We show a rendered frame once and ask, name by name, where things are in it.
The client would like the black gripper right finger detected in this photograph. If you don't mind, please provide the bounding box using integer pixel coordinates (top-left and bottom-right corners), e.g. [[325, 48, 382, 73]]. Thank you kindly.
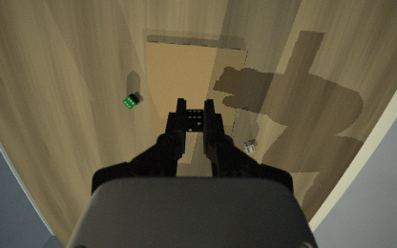
[[203, 99, 294, 195]]

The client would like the green die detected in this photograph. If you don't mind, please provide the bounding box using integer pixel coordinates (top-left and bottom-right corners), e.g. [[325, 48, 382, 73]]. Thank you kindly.
[[122, 93, 139, 109]]

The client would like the black die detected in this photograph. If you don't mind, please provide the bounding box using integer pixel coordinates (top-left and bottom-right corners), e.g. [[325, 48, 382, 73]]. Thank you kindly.
[[186, 109, 204, 133]]

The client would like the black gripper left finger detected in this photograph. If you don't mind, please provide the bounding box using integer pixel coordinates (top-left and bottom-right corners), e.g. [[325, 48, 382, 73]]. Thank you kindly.
[[91, 98, 186, 196]]

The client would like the white die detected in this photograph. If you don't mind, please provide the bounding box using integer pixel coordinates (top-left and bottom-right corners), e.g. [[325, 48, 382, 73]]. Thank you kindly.
[[243, 140, 256, 154]]

